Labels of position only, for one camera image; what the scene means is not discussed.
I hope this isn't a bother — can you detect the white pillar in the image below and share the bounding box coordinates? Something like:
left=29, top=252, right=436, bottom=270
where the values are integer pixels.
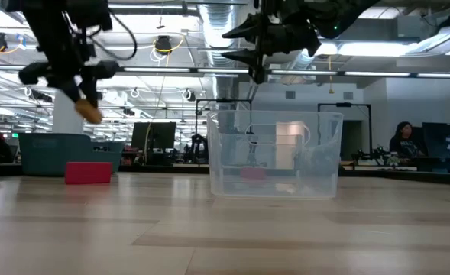
left=52, top=89, right=86, bottom=134

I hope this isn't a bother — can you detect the black monitor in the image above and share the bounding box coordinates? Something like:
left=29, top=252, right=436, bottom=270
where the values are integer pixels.
left=131, top=121, right=177, bottom=150

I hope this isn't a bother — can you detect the red rectangular block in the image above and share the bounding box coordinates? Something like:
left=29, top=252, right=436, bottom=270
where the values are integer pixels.
left=64, top=161, right=113, bottom=186

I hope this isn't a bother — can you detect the pink block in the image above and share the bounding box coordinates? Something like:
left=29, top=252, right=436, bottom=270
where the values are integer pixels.
left=241, top=167, right=267, bottom=180

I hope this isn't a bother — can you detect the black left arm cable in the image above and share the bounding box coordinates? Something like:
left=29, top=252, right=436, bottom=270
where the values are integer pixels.
left=89, top=11, right=138, bottom=62

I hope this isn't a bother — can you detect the clear plastic bin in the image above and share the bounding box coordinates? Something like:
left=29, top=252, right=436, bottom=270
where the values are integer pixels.
left=206, top=110, right=344, bottom=200

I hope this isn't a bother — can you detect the yellow hanging cord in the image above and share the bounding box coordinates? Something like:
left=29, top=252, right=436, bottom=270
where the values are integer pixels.
left=326, top=55, right=335, bottom=95

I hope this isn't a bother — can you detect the yellow block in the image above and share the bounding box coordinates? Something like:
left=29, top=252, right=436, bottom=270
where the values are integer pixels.
left=74, top=98, right=104, bottom=125

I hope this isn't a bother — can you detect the teal plastic bin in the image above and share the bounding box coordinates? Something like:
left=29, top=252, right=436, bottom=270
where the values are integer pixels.
left=18, top=132, right=125, bottom=176

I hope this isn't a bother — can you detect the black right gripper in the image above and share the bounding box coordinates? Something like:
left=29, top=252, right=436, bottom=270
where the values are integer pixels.
left=221, top=0, right=322, bottom=85

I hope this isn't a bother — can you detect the silver ceiling duct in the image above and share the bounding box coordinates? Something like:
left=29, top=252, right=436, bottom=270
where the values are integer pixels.
left=198, top=3, right=241, bottom=100

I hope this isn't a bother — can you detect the ceiling light rail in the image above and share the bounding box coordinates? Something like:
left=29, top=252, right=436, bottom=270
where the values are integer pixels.
left=0, top=64, right=450, bottom=79

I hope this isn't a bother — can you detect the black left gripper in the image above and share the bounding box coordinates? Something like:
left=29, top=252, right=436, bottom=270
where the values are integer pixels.
left=18, top=60, right=121, bottom=110

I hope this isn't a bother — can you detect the dark blue cabinet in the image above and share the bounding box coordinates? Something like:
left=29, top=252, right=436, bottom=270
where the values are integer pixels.
left=415, top=121, right=450, bottom=172

